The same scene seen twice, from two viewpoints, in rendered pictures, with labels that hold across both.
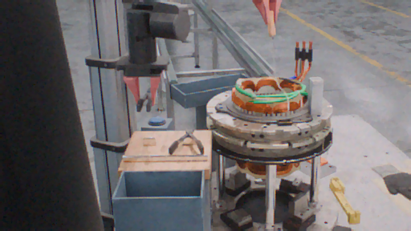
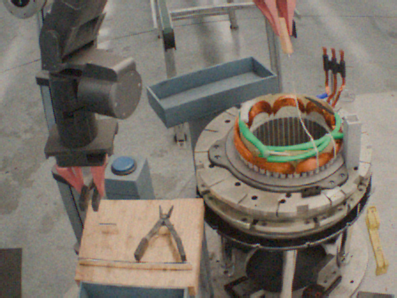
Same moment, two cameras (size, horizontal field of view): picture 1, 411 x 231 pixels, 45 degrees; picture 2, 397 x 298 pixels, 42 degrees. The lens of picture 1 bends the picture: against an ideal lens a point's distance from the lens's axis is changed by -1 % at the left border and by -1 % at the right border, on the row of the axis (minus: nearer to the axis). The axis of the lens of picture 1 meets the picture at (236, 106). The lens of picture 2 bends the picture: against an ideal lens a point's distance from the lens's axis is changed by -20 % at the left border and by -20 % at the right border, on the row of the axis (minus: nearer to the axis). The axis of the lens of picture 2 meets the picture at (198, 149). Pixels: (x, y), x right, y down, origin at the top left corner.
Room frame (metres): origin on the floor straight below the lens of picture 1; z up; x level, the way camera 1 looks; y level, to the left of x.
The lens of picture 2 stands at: (0.36, -0.06, 1.70)
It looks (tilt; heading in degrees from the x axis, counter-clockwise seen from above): 36 degrees down; 9
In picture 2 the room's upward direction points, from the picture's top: 8 degrees counter-clockwise
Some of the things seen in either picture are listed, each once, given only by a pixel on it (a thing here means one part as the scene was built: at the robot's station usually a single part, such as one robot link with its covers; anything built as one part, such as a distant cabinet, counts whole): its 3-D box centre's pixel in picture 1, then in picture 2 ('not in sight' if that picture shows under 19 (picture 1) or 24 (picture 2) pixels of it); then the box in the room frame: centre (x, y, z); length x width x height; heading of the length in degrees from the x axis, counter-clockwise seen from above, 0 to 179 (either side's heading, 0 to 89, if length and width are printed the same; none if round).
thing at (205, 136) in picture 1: (168, 153); (137, 246); (1.00, 0.15, 1.05); 0.20 x 0.19 x 0.02; 1
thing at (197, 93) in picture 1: (215, 125); (219, 137); (1.46, 0.07, 0.92); 0.25 x 0.11 x 0.28; 119
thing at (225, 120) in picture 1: (269, 107); (292, 148); (1.18, -0.08, 1.09); 0.32 x 0.32 x 0.01
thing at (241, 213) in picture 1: (239, 216); (248, 289); (1.09, -0.01, 0.83); 0.05 x 0.04 x 0.02; 35
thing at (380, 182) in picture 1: (408, 185); not in sight; (1.31, -0.52, 0.78); 0.31 x 0.19 x 0.01; 12
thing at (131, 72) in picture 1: (145, 84); (87, 167); (0.98, 0.19, 1.22); 0.07 x 0.07 x 0.09; 2
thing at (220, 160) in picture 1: (220, 171); (223, 232); (1.18, 0.04, 0.91); 0.02 x 0.02 x 0.21
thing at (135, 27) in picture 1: (143, 22); (73, 84); (0.97, 0.18, 1.36); 0.07 x 0.06 x 0.07; 65
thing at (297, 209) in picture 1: (301, 207); (326, 272); (1.10, -0.17, 0.85); 0.06 x 0.04 x 0.05; 139
